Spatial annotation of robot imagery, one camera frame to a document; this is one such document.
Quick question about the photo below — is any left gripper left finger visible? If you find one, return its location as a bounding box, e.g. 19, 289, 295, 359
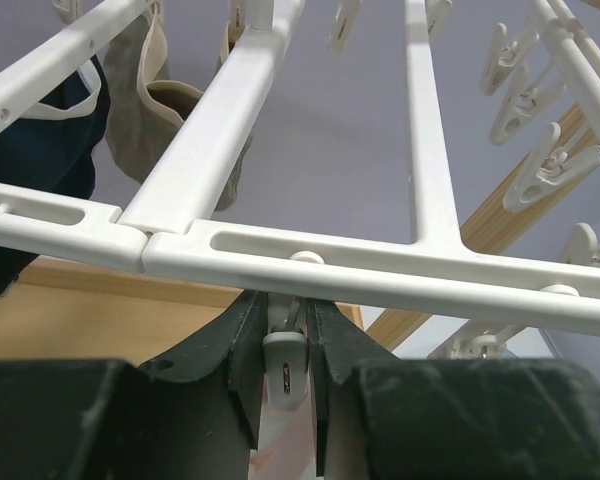
0, 291, 268, 479

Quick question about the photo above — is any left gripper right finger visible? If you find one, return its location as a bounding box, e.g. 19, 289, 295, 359
305, 300, 600, 479

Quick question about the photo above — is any light pink underwear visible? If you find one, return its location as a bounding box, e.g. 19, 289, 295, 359
248, 388, 324, 480

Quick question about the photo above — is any white plastic clip hanger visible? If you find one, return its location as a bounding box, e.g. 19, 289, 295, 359
0, 1, 600, 381

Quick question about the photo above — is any navy underwear white trim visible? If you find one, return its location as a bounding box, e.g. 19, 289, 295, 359
0, 57, 110, 199

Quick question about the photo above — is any wooden clothes rack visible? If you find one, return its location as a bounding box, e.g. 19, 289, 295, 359
0, 97, 600, 361

